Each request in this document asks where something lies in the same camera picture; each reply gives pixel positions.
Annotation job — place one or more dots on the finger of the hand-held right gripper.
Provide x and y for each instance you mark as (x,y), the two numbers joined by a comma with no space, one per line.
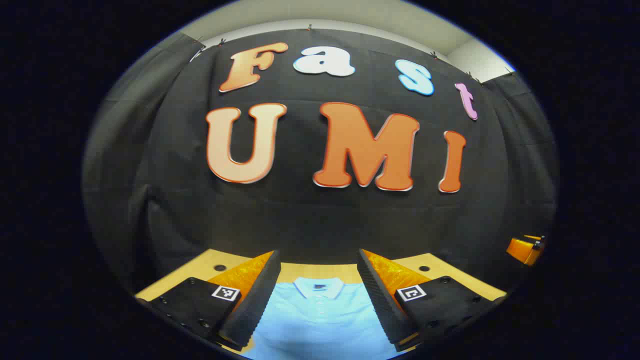
(522,249)

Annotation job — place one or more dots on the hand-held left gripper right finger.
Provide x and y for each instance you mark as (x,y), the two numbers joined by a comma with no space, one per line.
(382,302)

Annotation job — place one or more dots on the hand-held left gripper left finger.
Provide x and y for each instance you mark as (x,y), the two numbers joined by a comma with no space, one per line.
(252,305)

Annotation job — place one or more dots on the light blue T-shirt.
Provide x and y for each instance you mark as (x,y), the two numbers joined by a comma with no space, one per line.
(317,320)

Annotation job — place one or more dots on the black backdrop cloth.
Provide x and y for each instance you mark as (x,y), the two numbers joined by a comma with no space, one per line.
(320,220)

